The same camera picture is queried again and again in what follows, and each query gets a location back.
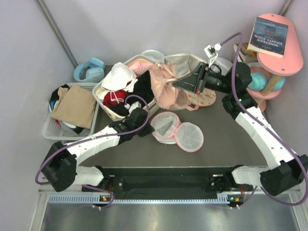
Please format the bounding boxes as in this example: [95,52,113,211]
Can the white mesh bag behind basket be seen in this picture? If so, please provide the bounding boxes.
[141,50,165,66]

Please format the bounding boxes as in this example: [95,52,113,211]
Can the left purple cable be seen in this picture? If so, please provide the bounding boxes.
[35,94,152,210]

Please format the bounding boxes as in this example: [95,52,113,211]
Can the grey plastic tray basket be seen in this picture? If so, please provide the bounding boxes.
[42,82,99,141]

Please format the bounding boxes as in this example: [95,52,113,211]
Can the pink tiered side shelf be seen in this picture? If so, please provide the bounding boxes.
[248,13,304,111]

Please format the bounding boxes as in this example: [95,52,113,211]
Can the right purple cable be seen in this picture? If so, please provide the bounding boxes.
[220,32,308,209]

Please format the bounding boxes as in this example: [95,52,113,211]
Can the pink garment in basket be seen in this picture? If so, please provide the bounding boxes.
[129,62,154,76]

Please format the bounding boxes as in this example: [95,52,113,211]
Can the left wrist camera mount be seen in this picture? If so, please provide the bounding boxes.
[124,101,141,114]

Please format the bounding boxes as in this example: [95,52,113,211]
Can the white pink-trimmed mesh laundry bag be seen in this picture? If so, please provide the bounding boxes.
[150,112,204,153]

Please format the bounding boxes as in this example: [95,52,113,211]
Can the black garment in basket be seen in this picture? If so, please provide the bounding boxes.
[110,71,154,116]

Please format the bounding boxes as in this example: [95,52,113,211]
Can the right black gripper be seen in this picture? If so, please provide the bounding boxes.
[173,62,234,95]

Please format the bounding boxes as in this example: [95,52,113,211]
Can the beige folded garment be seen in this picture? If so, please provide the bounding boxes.
[51,84,96,129]

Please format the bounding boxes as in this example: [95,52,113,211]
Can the light blue headphones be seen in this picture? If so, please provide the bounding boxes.
[73,57,105,83]

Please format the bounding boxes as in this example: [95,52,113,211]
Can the white cylindrical mesh bag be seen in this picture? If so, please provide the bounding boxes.
[213,57,233,76]

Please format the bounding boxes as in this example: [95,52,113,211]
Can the blue paperback book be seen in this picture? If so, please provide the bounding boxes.
[247,17,288,58]

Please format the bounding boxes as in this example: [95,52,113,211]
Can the cream plastic laundry basket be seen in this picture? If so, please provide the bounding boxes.
[92,54,169,122]

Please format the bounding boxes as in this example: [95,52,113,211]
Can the grey slotted cable duct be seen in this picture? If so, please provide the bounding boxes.
[48,193,241,205]

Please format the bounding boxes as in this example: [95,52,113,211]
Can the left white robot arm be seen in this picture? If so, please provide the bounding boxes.
[41,108,154,192]

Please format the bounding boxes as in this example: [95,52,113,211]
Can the red garment in basket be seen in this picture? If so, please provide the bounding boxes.
[103,90,127,108]

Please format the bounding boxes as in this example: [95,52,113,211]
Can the white garment in basket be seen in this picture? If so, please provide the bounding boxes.
[101,62,138,92]

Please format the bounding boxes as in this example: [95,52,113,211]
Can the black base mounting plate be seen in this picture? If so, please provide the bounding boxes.
[96,167,241,200]

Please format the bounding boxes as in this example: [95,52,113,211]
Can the grey mesh laundry bag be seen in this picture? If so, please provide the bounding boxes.
[165,53,206,78]

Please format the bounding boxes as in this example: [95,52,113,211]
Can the purple cable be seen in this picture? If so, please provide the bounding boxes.
[35,94,152,210]
[220,32,308,209]

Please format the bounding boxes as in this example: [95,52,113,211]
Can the teal headphones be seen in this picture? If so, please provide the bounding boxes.
[248,72,285,91]

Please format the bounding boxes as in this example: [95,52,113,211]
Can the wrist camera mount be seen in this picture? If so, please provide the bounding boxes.
[204,43,221,67]
[124,101,141,114]

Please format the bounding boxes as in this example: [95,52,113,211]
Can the pink bra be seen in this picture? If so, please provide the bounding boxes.
[150,63,189,111]

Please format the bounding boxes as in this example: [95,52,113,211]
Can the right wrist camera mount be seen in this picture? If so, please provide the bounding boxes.
[204,43,221,67]

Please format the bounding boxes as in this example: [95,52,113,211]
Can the stacked books on shelf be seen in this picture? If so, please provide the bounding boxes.
[237,43,257,64]

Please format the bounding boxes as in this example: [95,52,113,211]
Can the patterned flat laundry bag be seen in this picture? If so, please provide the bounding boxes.
[185,88,216,111]

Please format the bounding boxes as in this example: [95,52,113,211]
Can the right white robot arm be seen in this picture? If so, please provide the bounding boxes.
[172,62,308,196]

